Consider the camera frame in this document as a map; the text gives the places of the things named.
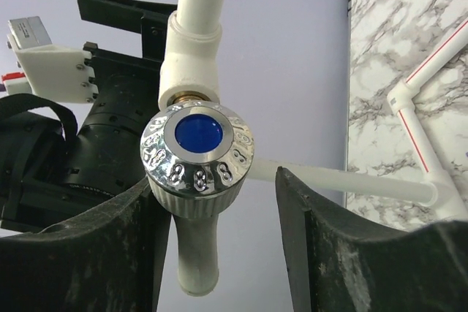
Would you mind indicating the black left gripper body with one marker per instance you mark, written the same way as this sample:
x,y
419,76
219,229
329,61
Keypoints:
x,y
53,168

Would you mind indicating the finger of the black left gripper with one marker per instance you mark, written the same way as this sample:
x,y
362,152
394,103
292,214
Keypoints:
x,y
148,19

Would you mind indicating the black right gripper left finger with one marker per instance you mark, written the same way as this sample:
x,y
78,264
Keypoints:
x,y
109,258

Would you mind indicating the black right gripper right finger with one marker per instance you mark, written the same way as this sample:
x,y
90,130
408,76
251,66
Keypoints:
x,y
339,261

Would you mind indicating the white pipe frame with fittings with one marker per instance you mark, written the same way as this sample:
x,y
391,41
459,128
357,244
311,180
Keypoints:
x,y
312,76

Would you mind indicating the white plastic water faucet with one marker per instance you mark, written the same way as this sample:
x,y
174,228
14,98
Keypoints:
x,y
196,156

